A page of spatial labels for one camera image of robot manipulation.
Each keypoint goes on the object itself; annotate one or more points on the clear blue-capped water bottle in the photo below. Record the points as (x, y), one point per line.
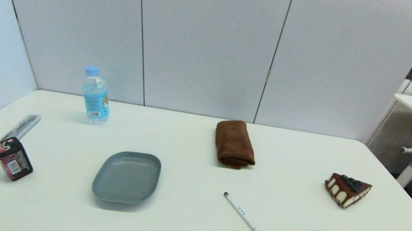
(95, 102)

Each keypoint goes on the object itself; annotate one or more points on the grey rounded square plate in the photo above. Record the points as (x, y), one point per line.
(126, 177)

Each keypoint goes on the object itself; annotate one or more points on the folded brown towel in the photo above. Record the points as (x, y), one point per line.
(234, 143)

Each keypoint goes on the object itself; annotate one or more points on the long black red carton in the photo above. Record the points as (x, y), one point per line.
(12, 161)

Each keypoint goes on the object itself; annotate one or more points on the white pen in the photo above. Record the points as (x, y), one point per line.
(249, 221)

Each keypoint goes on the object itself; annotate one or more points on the chocolate blueberry cake slice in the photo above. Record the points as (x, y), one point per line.
(345, 191)

